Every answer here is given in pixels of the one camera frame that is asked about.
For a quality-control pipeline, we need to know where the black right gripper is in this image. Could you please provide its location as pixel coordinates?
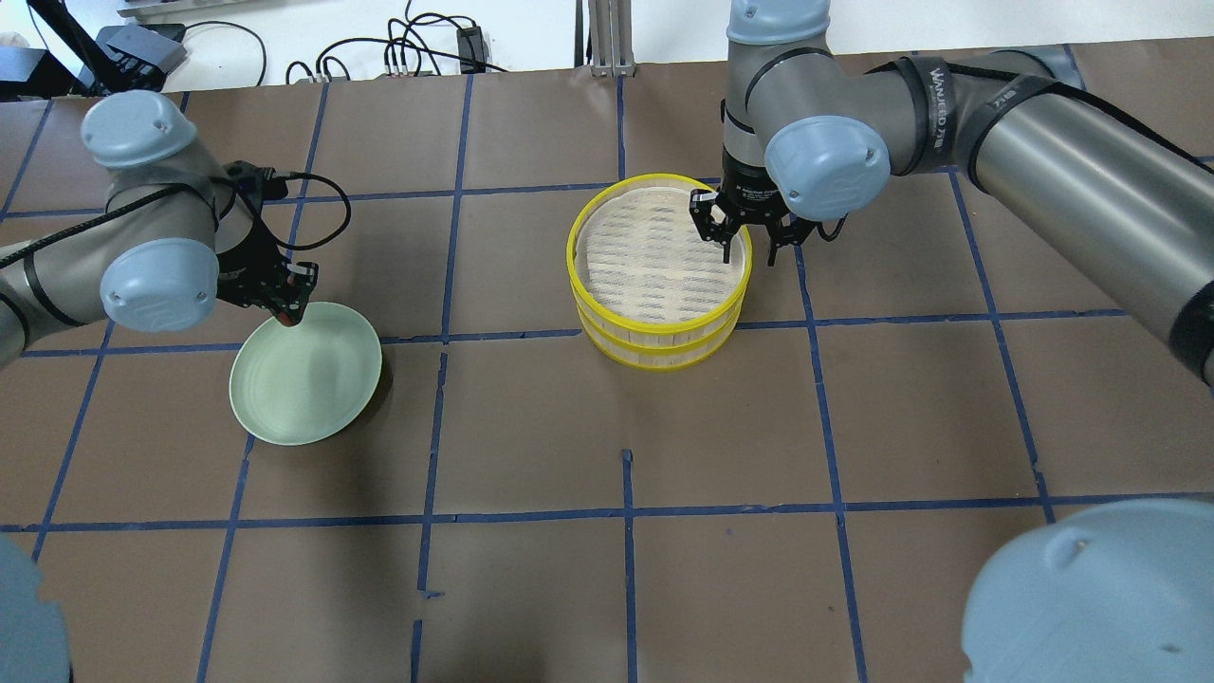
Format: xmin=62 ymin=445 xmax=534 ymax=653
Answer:
xmin=690 ymin=170 xmax=826 ymax=267

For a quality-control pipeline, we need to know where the yellow steamer bottom layer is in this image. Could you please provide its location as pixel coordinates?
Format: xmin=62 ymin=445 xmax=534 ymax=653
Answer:
xmin=578 ymin=304 xmax=742 ymax=372

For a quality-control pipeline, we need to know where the black power adapter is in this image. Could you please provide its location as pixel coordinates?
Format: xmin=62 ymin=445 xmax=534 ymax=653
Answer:
xmin=456 ymin=25 xmax=489 ymax=73

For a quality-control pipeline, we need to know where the light green bowl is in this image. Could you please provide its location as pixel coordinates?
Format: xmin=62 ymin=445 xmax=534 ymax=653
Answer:
xmin=229 ymin=302 xmax=382 ymax=446

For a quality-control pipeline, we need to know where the yellow steamer top layer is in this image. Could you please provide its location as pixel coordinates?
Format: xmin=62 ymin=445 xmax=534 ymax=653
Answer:
xmin=565 ymin=173 xmax=753 ymax=345

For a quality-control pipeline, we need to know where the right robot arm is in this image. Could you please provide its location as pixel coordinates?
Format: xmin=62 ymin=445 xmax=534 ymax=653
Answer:
xmin=690 ymin=1 xmax=1213 ymax=383

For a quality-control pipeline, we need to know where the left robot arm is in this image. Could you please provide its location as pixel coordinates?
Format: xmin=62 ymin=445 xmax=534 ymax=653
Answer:
xmin=1 ymin=91 xmax=320 ymax=363

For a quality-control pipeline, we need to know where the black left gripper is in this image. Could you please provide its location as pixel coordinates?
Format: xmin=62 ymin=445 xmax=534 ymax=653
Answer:
xmin=216 ymin=161 xmax=320 ymax=324

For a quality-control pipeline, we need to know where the black camera stand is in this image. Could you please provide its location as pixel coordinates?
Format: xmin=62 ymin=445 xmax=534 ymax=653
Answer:
xmin=1 ymin=1 xmax=187 ymax=102

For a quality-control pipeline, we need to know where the aluminium frame post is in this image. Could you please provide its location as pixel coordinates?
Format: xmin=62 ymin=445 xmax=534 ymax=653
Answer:
xmin=585 ymin=0 xmax=635 ymax=78

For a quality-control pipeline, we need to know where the yellow steamer layer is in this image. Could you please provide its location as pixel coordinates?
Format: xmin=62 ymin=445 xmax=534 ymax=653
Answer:
xmin=578 ymin=304 xmax=742 ymax=372
xmin=565 ymin=173 xmax=753 ymax=345

